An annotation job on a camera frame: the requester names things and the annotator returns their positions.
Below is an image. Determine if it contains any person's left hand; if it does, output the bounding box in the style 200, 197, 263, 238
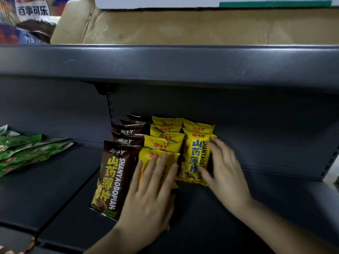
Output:
116, 153, 179, 244

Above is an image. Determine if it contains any person's right hand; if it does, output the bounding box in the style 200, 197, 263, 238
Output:
198, 138, 253, 215

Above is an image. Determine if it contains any yellow snack packet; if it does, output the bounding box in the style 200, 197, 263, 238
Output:
178, 127, 218, 187
138, 147, 181, 189

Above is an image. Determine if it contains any person's left forearm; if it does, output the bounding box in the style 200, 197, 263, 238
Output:
83, 222, 159, 254

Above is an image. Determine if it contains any person's right forearm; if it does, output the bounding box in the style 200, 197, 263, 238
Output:
235, 197, 339, 254

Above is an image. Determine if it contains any brown snack packet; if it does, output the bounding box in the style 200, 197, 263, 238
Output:
126, 114, 152, 123
111, 124, 147, 137
119, 119, 149, 128
111, 133, 145, 147
88, 141, 142, 222

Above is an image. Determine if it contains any row of yellow packets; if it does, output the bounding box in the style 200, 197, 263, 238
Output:
144, 116, 215, 154

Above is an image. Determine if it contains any dark grey metal shelf unit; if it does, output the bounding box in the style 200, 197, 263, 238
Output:
0, 44, 339, 254

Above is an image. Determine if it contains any pile of green packets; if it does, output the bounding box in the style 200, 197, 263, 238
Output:
0, 125, 75, 178

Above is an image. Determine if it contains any brown cardboard box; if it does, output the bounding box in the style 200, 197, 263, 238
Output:
50, 0, 339, 46

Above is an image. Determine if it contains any white box with green strip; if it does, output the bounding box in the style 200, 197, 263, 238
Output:
94, 0, 339, 10

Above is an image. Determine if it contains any blue printed drinks carton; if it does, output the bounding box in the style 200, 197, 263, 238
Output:
0, 0, 89, 45

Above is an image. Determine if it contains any black shelf bracket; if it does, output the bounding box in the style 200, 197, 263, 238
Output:
85, 81, 115, 96

